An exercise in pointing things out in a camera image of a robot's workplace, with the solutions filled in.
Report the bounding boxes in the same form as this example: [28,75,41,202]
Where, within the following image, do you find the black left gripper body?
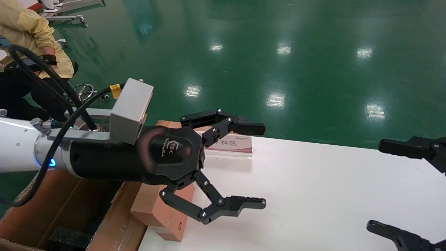
[70,125,205,186]

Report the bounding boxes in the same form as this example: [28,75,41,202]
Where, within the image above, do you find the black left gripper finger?
[180,109,266,147]
[159,171,267,225]

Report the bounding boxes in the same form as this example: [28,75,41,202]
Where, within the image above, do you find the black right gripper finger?
[379,137,446,174]
[367,220,446,251]

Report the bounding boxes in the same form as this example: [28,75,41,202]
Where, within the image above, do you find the small cardboard box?
[131,181,195,242]

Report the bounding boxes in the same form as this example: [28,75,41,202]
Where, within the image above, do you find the black tablet controller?
[3,55,58,73]

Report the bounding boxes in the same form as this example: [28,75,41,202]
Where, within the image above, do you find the large cardboard box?
[0,169,148,251]

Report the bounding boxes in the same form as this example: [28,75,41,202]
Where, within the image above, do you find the acrylic sign with red print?
[204,134,253,160]

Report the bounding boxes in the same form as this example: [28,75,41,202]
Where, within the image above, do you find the black foam padding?
[49,226,92,251]

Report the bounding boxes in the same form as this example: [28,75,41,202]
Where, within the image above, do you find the white stand base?
[41,0,107,14]

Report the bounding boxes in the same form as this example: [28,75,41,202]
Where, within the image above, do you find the person in yellow jacket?
[0,0,79,121]

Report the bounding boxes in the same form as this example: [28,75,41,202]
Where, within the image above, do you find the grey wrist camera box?
[47,78,154,145]

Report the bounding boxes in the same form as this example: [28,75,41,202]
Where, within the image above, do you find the thin black camera cable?
[0,83,122,208]

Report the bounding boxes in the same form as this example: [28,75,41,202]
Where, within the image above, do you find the thick black cable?
[8,45,98,131]

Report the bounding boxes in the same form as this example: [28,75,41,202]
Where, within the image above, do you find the grey metal frame leg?
[45,15,88,28]

